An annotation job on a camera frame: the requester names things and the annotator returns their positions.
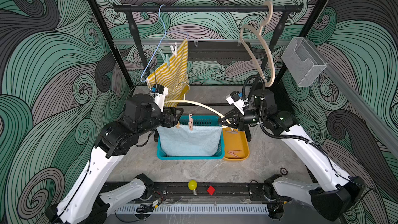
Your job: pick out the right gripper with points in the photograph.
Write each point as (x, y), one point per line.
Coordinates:
(238, 122)

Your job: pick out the cream plastic hanger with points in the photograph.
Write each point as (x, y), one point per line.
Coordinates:
(197, 104)

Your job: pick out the black clothes rack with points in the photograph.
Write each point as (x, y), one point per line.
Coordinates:
(208, 8)

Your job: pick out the red diamond marker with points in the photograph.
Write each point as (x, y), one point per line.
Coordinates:
(211, 190)

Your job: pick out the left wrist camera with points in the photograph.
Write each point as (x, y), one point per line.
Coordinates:
(159, 93)

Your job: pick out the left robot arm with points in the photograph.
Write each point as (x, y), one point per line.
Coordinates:
(85, 203)

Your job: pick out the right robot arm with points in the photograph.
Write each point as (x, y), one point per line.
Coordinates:
(332, 194)

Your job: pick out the clear acrylic wall box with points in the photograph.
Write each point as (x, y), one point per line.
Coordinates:
(304, 61)

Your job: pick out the blue wire hanger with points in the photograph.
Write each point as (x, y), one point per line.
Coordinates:
(146, 71)

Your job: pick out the yellow light bulb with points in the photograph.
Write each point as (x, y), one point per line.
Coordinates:
(192, 185)

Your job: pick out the black case on floor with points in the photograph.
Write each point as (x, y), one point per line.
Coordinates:
(276, 100)

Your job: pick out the light blue towel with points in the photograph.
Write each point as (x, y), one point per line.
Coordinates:
(199, 141)

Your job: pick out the black wall shelf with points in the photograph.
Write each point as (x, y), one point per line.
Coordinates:
(217, 51)

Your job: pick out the yellow plastic tray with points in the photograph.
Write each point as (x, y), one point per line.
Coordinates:
(235, 142)

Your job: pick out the yellow striped towel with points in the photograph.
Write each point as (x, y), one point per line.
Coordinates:
(173, 76)

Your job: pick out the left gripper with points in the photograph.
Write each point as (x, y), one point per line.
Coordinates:
(168, 120)

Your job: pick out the green clothespin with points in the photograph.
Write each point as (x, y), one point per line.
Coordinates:
(165, 58)

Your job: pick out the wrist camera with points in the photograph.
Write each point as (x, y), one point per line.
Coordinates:
(159, 93)
(236, 98)

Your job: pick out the white slotted cable duct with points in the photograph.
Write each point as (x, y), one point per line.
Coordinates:
(228, 209)

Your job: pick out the poker chip on floor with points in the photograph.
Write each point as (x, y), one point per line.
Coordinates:
(283, 171)

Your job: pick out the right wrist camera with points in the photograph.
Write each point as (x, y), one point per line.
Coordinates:
(236, 98)

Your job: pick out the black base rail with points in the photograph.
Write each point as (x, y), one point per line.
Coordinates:
(272, 189)

